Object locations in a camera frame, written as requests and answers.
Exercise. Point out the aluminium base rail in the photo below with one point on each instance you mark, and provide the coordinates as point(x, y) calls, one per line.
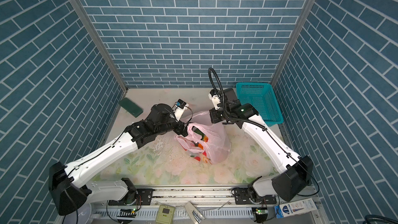
point(202, 196)

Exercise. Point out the grey aluminium corner post right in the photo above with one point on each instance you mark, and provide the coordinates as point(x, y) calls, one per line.
point(292, 40)

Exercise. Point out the teal plastic basket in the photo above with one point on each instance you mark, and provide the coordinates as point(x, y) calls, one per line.
point(262, 97)

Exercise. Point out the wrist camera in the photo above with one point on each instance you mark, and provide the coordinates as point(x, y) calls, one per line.
point(214, 97)
point(180, 107)

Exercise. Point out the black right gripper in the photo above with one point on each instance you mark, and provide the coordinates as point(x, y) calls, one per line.
point(214, 117)

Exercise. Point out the green digital timer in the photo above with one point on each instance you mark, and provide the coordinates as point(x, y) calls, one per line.
point(165, 214)

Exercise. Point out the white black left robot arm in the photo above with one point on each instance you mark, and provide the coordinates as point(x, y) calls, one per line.
point(71, 185)

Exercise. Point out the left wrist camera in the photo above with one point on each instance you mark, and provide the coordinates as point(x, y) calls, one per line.
point(180, 107)

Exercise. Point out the blue white paper box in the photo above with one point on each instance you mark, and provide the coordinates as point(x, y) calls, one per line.
point(295, 208)

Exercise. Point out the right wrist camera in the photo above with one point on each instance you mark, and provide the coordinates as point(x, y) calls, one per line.
point(214, 97)

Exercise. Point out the grey aluminium corner post left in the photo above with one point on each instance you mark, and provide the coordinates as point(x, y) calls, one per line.
point(87, 23)

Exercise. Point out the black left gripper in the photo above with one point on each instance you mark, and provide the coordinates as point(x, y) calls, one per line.
point(180, 130)

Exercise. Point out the white small device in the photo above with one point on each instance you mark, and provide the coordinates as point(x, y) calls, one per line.
point(193, 213)

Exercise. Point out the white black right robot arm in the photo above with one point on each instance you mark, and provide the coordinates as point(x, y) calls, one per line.
point(295, 172)

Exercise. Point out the green rectangular box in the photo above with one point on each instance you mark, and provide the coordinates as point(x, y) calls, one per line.
point(131, 107)

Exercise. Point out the grey aluminium corner post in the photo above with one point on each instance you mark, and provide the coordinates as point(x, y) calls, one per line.
point(292, 40)
point(87, 23)

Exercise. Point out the pink plastic bag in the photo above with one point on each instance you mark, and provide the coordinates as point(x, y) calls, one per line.
point(206, 141)

